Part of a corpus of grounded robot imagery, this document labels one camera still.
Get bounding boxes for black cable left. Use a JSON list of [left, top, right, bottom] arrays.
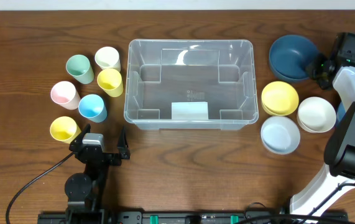
[[5, 151, 76, 224]]

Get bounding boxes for white small bowl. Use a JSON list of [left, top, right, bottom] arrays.
[[297, 96, 336, 133]]

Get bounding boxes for white label in container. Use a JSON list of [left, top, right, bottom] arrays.
[[172, 101, 209, 121]]

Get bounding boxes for clear plastic storage container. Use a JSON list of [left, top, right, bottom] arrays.
[[124, 39, 259, 130]]

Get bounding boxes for yellow small bowl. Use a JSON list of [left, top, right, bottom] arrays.
[[261, 81, 299, 116]]

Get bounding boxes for yellow cup lower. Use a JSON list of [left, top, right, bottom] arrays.
[[50, 116, 81, 144]]

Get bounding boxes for light blue small bowl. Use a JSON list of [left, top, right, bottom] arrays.
[[260, 116, 301, 155]]

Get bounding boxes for green cup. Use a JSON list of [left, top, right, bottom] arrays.
[[66, 55, 94, 84]]

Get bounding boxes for yellow cup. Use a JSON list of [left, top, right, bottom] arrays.
[[97, 68, 123, 97], [50, 116, 81, 144]]

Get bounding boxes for yellow cup upper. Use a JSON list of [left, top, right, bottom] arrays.
[[97, 68, 123, 97]]

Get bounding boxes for blue cup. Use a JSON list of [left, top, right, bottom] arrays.
[[78, 94, 108, 123]]

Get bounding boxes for cream cup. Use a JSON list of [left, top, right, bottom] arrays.
[[95, 47, 121, 72]]

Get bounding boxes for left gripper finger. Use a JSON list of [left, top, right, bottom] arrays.
[[117, 126, 131, 159], [70, 124, 91, 146]]

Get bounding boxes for pink cup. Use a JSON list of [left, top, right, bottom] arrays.
[[50, 81, 81, 110]]

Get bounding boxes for dark blue large bowl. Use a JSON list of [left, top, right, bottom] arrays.
[[335, 102, 346, 127], [269, 35, 320, 83]]

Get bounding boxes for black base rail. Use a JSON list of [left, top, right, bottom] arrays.
[[37, 210, 349, 224]]

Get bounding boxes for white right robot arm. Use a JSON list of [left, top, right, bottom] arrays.
[[288, 32, 355, 222]]

